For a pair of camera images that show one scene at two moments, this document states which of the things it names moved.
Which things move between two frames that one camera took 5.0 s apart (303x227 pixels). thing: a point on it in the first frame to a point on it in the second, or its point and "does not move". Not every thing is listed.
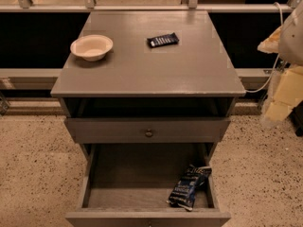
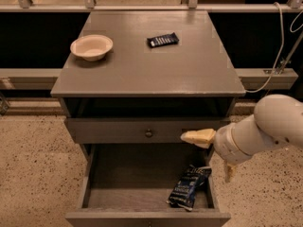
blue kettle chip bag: (184, 190) does not move
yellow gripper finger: (271, 45) to (201, 137)
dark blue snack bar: (163, 40) does not move
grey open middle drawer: (128, 184) does not move
